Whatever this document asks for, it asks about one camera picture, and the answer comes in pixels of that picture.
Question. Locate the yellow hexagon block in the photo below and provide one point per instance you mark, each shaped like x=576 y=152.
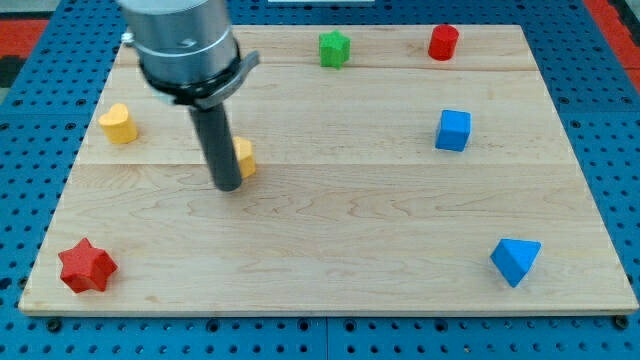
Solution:
x=245 y=156

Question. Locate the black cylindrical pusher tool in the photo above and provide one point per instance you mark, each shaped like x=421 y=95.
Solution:
x=213 y=131

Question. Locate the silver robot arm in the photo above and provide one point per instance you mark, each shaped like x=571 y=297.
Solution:
x=187 y=49

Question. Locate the wooden board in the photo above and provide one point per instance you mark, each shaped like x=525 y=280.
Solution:
x=352 y=211

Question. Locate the green star block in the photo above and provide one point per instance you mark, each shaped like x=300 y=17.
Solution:
x=334 y=49

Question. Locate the blue cube block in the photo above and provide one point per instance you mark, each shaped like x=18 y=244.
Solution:
x=453 y=130

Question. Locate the red cylinder block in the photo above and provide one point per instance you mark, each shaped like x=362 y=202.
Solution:
x=443 y=42

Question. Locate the yellow heart block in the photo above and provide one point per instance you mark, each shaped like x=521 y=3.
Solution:
x=118 y=125

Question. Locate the blue triangle block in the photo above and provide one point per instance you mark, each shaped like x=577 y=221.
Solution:
x=514 y=258

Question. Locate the red star block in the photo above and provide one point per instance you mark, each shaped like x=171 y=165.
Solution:
x=85 y=267

